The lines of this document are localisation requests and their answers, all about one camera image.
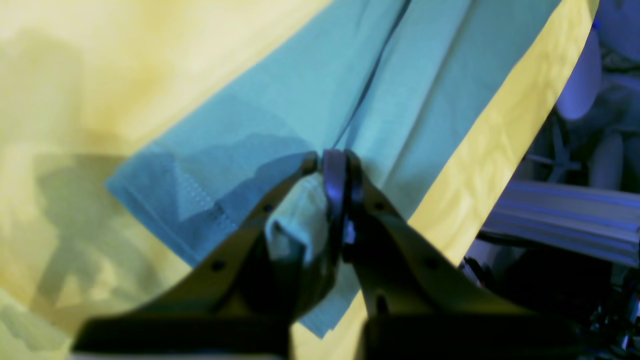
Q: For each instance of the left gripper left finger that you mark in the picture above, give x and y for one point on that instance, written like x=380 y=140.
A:
x=238 y=304

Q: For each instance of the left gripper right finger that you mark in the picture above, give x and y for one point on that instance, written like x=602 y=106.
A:
x=418 y=305

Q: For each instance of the green T-shirt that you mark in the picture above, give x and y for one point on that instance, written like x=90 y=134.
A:
x=399 y=82

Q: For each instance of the yellow tablecloth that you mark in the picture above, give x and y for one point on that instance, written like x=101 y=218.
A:
x=87 y=84

